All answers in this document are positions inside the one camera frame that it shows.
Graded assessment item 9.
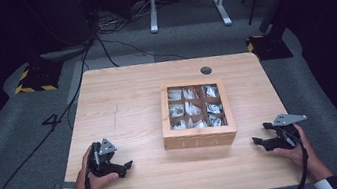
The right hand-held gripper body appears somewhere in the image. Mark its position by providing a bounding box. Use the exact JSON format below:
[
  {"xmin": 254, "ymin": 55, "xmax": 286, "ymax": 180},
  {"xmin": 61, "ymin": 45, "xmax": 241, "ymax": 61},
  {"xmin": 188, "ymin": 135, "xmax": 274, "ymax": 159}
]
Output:
[{"xmin": 266, "ymin": 109, "xmax": 313, "ymax": 153}]

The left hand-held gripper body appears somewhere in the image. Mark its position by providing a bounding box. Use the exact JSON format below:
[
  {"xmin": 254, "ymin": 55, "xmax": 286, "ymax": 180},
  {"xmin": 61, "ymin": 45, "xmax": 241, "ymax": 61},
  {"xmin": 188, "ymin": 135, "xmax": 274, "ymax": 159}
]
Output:
[{"xmin": 83, "ymin": 136, "xmax": 122, "ymax": 180}]

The wooden compartment box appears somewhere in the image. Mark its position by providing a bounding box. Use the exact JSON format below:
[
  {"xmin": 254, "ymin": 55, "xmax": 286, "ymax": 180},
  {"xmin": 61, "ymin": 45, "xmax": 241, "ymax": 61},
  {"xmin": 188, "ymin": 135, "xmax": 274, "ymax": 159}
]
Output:
[{"xmin": 154, "ymin": 72, "xmax": 240, "ymax": 156}]

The group of white packets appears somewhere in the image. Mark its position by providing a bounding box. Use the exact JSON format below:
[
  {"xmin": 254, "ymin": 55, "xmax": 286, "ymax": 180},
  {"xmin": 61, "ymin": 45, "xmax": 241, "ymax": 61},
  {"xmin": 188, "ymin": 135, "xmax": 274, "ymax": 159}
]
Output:
[{"xmin": 165, "ymin": 80, "xmax": 229, "ymax": 134}]

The person's left hand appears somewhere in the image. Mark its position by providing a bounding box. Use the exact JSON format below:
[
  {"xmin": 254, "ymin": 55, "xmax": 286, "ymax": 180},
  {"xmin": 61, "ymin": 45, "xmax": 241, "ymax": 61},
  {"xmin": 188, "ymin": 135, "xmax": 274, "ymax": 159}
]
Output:
[{"xmin": 67, "ymin": 142, "xmax": 122, "ymax": 189}]

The person's right hand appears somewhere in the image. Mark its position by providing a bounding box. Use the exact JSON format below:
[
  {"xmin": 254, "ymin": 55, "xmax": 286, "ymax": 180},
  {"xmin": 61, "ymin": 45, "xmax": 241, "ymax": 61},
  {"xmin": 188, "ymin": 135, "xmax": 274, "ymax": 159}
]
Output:
[{"xmin": 270, "ymin": 121, "xmax": 324, "ymax": 178}]

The yellow black striped stand base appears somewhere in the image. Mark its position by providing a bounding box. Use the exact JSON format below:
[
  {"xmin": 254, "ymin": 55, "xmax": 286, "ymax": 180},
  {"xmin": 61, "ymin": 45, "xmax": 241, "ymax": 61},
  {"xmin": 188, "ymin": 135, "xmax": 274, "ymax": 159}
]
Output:
[
  {"xmin": 10, "ymin": 57, "xmax": 68, "ymax": 97},
  {"xmin": 245, "ymin": 29, "xmax": 294, "ymax": 64}
]

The person's right sleeve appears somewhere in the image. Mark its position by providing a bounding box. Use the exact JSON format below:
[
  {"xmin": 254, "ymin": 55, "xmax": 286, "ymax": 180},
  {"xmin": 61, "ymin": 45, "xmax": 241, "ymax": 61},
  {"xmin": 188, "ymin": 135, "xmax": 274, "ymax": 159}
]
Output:
[{"xmin": 312, "ymin": 175, "xmax": 337, "ymax": 189}]

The black tripod leg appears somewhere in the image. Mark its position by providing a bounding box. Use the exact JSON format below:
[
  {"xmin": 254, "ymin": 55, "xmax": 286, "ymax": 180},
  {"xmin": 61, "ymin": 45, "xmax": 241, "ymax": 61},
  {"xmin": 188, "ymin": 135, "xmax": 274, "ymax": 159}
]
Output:
[{"xmin": 240, "ymin": 0, "xmax": 269, "ymax": 27}]

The right hand-held gripper cable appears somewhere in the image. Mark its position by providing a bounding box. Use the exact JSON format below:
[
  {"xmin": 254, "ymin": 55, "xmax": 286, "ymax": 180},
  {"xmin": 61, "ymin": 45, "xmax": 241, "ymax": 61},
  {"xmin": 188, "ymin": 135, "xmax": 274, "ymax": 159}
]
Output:
[{"xmin": 282, "ymin": 126, "xmax": 315, "ymax": 189}]

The round table cable hole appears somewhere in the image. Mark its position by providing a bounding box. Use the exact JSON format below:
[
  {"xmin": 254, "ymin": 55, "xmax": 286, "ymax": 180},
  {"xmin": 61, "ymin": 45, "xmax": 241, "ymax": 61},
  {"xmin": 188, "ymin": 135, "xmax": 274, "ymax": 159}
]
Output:
[{"xmin": 199, "ymin": 65, "xmax": 214, "ymax": 76}]

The long black floor cable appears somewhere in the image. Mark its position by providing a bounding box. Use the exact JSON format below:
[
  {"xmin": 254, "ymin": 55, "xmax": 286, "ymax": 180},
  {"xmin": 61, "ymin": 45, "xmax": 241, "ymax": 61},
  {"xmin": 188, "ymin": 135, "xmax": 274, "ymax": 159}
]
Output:
[{"xmin": 0, "ymin": 41, "xmax": 115, "ymax": 189}]

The thin black floor cable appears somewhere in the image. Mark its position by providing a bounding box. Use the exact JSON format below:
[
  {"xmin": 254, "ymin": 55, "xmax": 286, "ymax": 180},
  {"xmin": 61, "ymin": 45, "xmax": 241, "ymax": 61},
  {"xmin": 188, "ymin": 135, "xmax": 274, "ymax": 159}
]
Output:
[{"xmin": 95, "ymin": 21, "xmax": 188, "ymax": 73}]

